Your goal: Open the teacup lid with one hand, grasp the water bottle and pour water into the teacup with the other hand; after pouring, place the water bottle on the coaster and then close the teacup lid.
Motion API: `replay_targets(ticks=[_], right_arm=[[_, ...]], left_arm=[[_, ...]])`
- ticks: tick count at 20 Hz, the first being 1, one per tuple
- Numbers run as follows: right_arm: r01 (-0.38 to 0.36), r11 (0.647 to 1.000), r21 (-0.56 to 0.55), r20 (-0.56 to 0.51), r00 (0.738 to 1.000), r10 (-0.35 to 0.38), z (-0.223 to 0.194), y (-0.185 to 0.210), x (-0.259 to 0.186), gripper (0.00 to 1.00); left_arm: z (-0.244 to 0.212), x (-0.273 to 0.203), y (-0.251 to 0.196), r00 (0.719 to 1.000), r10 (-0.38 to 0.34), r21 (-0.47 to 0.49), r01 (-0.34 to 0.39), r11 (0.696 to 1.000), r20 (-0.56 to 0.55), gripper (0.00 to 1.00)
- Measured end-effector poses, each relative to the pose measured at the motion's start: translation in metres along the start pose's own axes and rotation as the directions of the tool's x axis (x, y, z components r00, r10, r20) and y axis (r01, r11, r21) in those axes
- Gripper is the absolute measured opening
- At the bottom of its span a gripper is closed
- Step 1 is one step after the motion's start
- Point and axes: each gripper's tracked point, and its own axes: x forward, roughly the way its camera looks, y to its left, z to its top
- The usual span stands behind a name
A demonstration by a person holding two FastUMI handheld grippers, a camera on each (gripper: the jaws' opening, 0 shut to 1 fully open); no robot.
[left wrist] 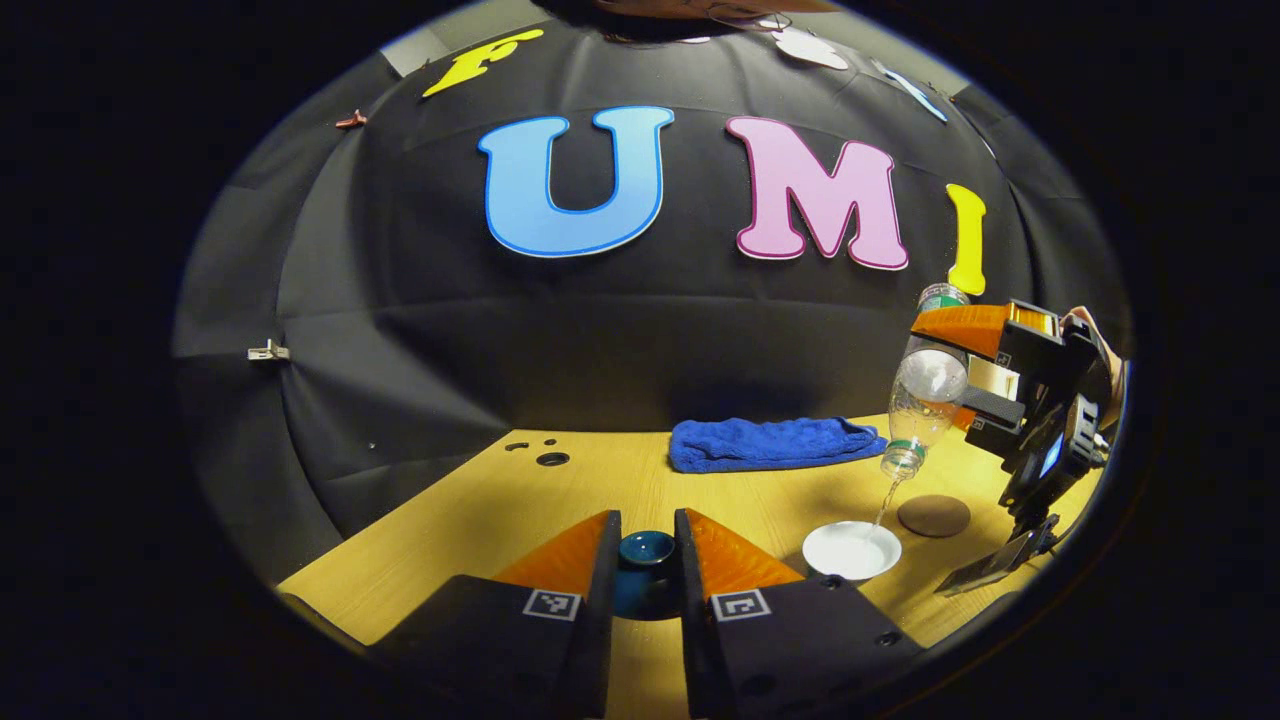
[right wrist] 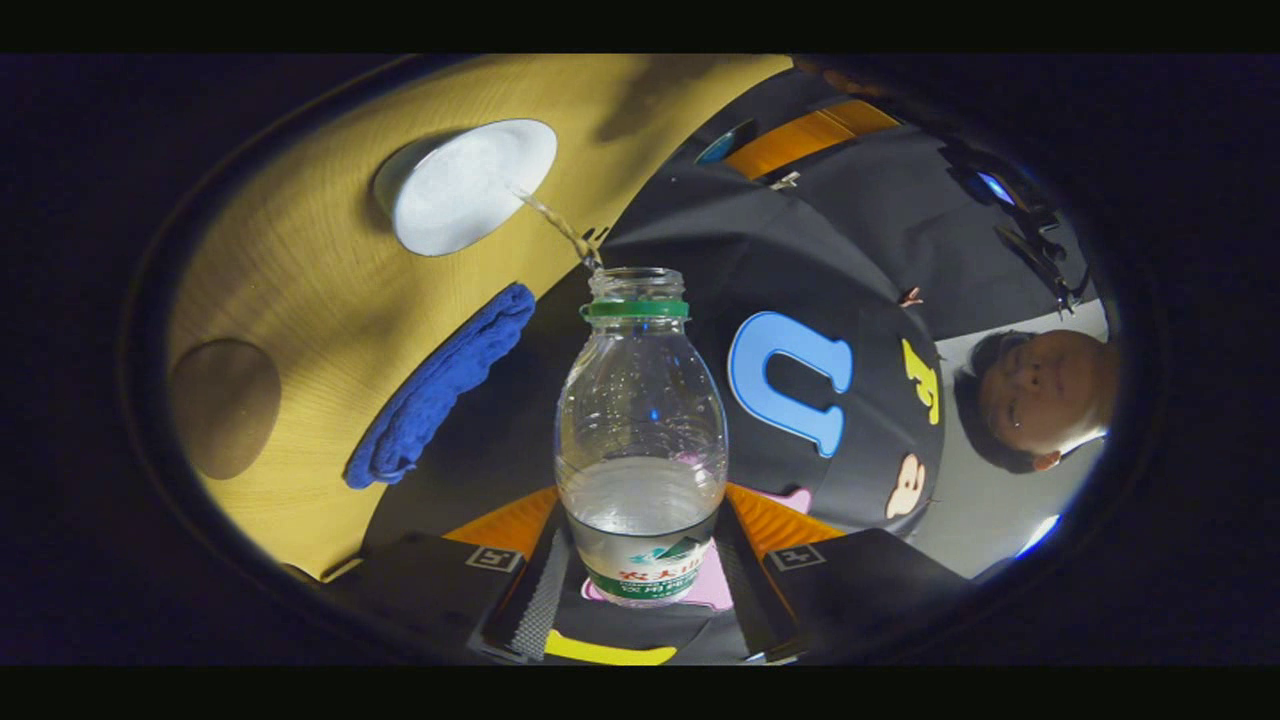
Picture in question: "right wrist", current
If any clear plastic water bottle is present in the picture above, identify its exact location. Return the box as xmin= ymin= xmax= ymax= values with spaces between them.
xmin=555 ymin=267 xmax=729 ymax=608

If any blue towel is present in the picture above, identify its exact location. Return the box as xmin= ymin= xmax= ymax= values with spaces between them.
xmin=345 ymin=282 xmax=537 ymax=490

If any black backdrop cloth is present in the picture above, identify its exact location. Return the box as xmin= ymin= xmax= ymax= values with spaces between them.
xmin=360 ymin=70 xmax=1111 ymax=666

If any grey teacup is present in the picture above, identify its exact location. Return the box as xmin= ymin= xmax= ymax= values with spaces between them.
xmin=373 ymin=119 xmax=559 ymax=258

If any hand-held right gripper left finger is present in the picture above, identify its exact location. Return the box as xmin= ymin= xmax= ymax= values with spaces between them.
xmin=300 ymin=487 xmax=576 ymax=663

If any round brown coaster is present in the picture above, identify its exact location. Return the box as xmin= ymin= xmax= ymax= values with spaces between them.
xmin=168 ymin=338 xmax=283 ymax=481

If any person's head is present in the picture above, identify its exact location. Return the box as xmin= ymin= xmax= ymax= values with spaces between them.
xmin=955 ymin=330 xmax=1119 ymax=474

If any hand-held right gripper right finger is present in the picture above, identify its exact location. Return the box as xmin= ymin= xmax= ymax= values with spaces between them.
xmin=715 ymin=483 xmax=966 ymax=658

